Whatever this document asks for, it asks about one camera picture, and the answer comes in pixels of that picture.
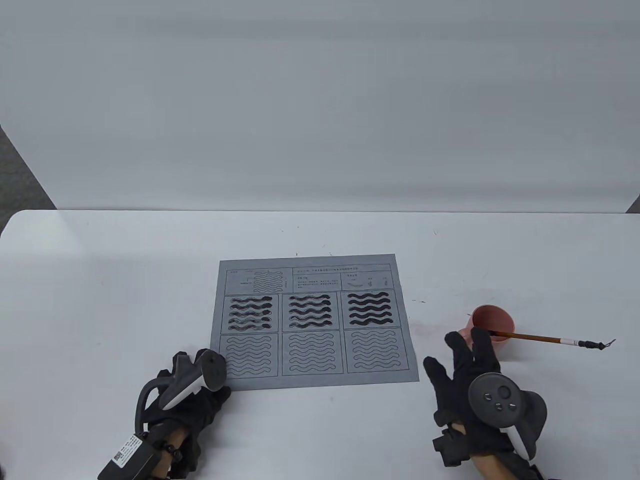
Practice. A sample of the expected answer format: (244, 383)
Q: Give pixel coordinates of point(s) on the person's right hand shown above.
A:
(457, 395)

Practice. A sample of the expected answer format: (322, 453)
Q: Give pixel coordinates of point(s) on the person's left hand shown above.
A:
(207, 405)

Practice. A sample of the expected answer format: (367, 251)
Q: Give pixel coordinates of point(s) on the brown Chinese brush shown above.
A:
(540, 338)

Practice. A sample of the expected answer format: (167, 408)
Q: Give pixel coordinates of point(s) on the grey water writing practice cloth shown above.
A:
(315, 280)

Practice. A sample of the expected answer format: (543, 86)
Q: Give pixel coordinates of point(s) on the person's left forearm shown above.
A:
(176, 445)

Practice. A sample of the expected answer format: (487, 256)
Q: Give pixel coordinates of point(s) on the person's right forearm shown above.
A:
(490, 470)

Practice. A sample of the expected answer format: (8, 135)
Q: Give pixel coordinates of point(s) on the grey and white left controller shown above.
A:
(215, 372)

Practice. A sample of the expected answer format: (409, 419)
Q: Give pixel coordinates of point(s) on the grey and white controller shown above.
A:
(492, 397)
(215, 372)

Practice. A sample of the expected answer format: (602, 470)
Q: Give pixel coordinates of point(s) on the grey and white right controller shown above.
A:
(492, 397)

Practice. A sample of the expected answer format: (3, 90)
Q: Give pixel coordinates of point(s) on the pink mug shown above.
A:
(492, 320)

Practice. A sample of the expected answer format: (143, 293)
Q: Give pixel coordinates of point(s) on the white backdrop panel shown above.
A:
(320, 100)

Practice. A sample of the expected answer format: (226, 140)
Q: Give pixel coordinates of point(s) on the black labelled left wrist camera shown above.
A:
(145, 455)

